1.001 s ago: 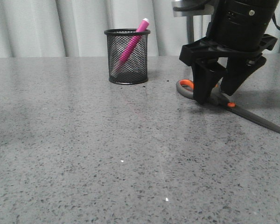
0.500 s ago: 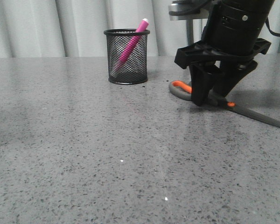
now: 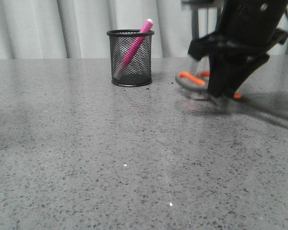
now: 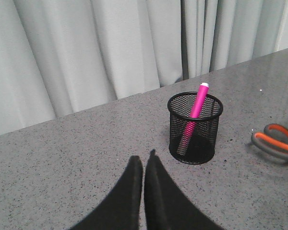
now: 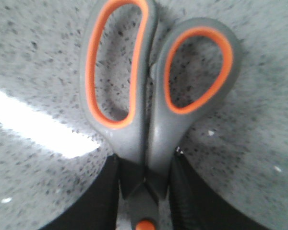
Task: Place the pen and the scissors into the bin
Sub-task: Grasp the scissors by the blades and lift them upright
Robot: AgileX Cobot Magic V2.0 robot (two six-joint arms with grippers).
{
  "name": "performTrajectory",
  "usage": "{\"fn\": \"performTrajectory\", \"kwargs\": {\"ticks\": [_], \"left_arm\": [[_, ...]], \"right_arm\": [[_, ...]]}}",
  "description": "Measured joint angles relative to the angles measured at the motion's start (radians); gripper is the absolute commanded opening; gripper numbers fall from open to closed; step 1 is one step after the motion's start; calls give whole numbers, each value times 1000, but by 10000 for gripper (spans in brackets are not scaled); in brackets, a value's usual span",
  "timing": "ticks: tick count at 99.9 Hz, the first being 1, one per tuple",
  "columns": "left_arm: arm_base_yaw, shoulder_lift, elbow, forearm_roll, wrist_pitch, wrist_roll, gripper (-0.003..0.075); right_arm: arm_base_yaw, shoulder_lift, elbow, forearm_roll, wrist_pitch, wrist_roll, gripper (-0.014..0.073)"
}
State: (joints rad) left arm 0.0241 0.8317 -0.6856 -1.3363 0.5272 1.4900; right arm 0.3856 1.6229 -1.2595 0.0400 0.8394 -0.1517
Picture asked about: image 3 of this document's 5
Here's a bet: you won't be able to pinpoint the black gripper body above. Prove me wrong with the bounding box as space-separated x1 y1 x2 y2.
187 0 288 61

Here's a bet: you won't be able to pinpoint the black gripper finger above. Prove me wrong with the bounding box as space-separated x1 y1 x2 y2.
207 54 247 98
224 54 270 98

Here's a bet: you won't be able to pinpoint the grey orange scissors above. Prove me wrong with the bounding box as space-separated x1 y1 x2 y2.
175 71 242 106

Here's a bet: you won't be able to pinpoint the pink marker pen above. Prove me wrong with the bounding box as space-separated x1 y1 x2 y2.
118 19 153 74

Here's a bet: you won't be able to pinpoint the black mesh pen holder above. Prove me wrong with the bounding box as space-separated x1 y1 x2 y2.
107 29 155 87

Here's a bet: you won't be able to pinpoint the grey curtain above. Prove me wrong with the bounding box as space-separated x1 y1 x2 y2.
0 0 288 60

